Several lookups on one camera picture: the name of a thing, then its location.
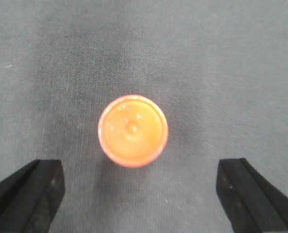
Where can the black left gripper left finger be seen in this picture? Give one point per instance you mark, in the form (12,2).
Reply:
(31,196)

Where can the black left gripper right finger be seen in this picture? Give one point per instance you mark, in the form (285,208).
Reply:
(251,203)

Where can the orange cylindrical capacitor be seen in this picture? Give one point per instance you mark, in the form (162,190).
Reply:
(132,131)

